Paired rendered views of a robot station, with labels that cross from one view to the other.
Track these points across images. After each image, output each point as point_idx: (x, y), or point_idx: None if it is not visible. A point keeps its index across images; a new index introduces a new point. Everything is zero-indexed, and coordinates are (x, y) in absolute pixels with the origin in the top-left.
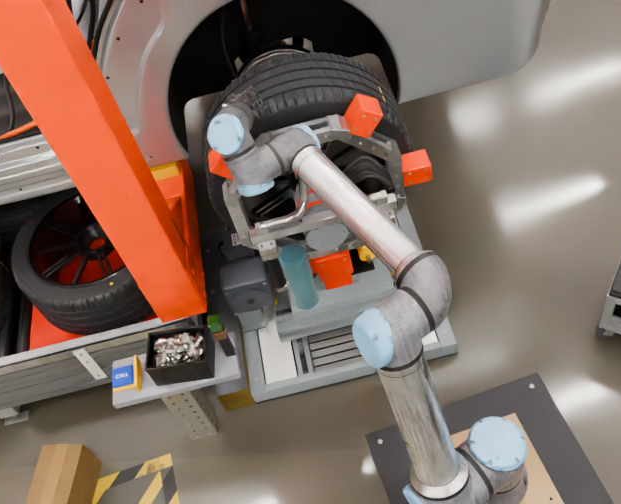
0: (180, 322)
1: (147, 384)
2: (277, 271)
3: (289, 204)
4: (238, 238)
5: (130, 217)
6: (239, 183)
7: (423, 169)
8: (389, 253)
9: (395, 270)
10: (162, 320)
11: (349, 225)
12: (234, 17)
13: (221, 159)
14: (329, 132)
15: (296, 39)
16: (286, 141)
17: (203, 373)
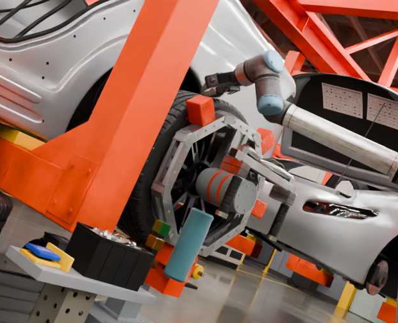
0: None
1: (70, 272)
2: (236, 192)
3: None
4: (64, 239)
5: (163, 84)
6: (272, 93)
7: (264, 205)
8: (388, 149)
9: (395, 157)
10: (74, 227)
11: (348, 138)
12: (100, 92)
13: (211, 100)
14: (255, 132)
15: None
16: None
17: (136, 277)
